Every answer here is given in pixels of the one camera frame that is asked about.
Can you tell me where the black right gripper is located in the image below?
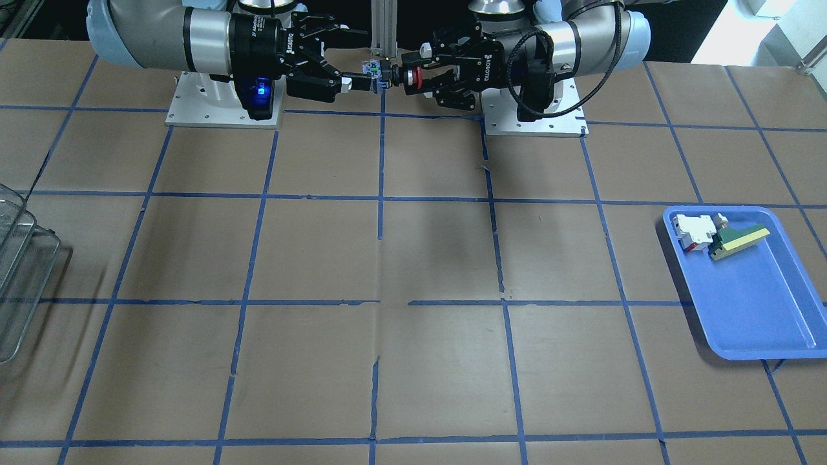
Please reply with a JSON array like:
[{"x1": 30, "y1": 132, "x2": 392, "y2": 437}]
[{"x1": 280, "y1": 17, "x2": 374, "y2": 103}]

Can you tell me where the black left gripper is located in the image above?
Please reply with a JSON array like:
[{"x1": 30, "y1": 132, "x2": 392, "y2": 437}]
[{"x1": 385, "y1": 23, "x2": 506, "y2": 111}]

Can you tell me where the red push button switch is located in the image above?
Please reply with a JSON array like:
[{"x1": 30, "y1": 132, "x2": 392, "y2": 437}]
[{"x1": 361, "y1": 58, "x2": 393, "y2": 94}]

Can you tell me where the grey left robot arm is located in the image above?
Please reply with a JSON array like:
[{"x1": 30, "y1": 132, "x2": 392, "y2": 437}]
[{"x1": 363, "y1": 1, "x2": 652, "y2": 123}]

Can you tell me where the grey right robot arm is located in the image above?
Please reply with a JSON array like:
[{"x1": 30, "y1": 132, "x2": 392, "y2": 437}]
[{"x1": 86, "y1": 1, "x2": 392, "y2": 120}]

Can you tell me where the white circuit breaker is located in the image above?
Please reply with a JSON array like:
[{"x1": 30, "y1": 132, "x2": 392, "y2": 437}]
[{"x1": 671, "y1": 214, "x2": 729, "y2": 254}]

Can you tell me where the green yellow terminal block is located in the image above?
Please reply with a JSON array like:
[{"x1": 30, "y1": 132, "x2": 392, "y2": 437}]
[{"x1": 708, "y1": 223, "x2": 771, "y2": 261}]

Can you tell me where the blue plastic tray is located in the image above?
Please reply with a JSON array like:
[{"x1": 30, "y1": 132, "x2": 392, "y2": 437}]
[{"x1": 662, "y1": 204, "x2": 826, "y2": 361}]

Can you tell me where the aluminium frame post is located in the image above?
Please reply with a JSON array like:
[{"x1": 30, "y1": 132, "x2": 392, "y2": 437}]
[{"x1": 370, "y1": 0, "x2": 399, "y2": 59}]

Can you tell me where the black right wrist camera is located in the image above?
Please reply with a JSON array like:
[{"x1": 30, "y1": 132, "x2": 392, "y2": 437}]
[{"x1": 233, "y1": 76, "x2": 275, "y2": 121}]

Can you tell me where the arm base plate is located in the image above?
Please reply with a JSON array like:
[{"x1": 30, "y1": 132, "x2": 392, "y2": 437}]
[
  {"x1": 165, "y1": 72, "x2": 286, "y2": 129},
  {"x1": 481, "y1": 81, "x2": 589, "y2": 138}
]

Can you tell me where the wire mesh shelf basket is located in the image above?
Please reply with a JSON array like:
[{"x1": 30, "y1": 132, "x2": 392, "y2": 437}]
[{"x1": 1, "y1": 185, "x2": 61, "y2": 364}]

